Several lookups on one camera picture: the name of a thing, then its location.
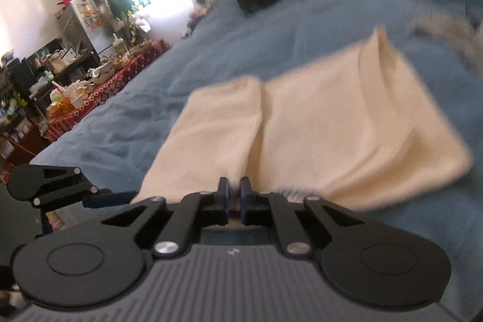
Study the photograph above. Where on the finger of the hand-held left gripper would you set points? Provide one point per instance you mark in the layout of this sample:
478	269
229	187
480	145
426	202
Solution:
113	198

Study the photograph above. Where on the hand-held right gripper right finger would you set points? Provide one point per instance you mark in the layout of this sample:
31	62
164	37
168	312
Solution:
243	203

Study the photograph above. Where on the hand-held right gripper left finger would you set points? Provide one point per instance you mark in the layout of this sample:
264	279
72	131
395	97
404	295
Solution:
226	203

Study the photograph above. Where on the cream knit vest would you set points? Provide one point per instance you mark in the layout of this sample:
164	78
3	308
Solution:
320	126

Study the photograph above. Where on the black cluttered shelf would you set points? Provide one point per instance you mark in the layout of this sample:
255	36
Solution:
22	73

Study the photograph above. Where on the red patterned tablecloth table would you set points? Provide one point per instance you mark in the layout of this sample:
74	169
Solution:
113	80

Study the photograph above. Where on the green drink cup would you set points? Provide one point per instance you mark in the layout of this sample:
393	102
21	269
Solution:
119	48

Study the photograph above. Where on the grey fridge with stickers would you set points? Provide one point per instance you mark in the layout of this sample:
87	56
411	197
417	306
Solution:
75	31

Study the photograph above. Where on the blue fleece blanket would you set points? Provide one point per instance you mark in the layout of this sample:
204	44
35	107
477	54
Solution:
264	43

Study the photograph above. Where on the white flower bouquet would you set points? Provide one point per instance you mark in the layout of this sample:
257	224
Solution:
132	26

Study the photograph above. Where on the grey t-shirt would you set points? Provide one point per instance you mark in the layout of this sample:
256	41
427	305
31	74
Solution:
452	39

